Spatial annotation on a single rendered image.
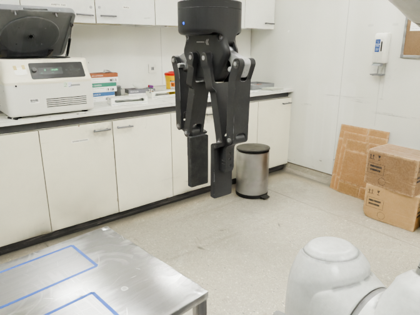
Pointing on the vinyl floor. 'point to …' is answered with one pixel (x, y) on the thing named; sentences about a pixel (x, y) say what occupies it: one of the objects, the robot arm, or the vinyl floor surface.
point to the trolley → (96, 280)
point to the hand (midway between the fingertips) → (209, 166)
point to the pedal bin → (252, 170)
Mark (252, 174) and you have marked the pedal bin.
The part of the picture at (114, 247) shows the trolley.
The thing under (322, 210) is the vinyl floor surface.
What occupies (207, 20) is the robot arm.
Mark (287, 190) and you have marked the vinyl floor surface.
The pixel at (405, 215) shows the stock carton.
